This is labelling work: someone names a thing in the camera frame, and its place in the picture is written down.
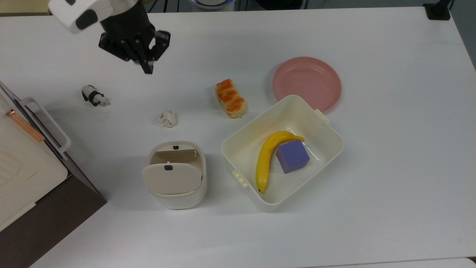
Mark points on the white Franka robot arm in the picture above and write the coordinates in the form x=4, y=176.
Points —
x=74, y=11

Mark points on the dark object behind table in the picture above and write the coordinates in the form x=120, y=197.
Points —
x=277, y=3

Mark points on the tan wooden board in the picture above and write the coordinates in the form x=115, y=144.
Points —
x=22, y=6

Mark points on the white and brown oven appliance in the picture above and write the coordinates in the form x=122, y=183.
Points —
x=33, y=186

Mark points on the black and white panda toy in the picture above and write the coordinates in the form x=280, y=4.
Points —
x=93, y=95

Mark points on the cream plastic storage box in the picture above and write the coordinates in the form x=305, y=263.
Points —
x=260, y=141

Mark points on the crumpled white paper ball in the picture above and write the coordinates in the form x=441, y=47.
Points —
x=167, y=118

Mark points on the black table clamp mount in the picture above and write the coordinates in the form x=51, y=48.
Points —
x=438, y=10

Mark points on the cream push-button trash can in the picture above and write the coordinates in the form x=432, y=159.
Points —
x=178, y=199

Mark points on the yellow banana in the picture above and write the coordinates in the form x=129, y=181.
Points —
x=264, y=160

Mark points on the braided orange bread loaf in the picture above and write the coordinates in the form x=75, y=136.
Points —
x=231, y=98

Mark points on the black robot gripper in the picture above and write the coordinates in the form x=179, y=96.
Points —
x=124, y=35

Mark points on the pink round plate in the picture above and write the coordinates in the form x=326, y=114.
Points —
x=307, y=82

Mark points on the cream trash can lid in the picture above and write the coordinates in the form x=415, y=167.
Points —
x=171, y=179

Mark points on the blue and white round device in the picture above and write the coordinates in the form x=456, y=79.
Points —
x=212, y=3

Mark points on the purple foam cube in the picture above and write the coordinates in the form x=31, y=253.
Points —
x=292, y=156

